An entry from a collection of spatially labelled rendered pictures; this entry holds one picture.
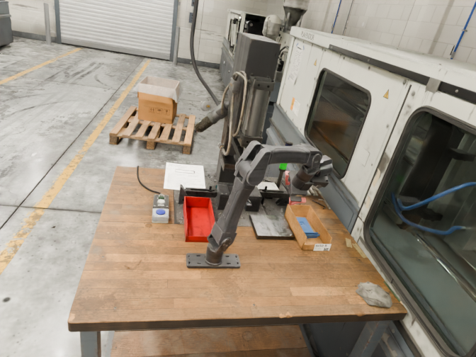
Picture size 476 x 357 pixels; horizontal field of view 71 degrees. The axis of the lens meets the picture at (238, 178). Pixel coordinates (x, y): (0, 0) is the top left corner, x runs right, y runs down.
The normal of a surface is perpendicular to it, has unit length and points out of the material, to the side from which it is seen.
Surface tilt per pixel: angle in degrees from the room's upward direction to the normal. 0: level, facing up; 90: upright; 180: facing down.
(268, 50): 90
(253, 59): 90
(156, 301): 0
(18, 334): 0
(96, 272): 0
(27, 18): 90
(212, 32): 90
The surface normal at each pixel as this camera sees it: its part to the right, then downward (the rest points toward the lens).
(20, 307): 0.17, -0.88
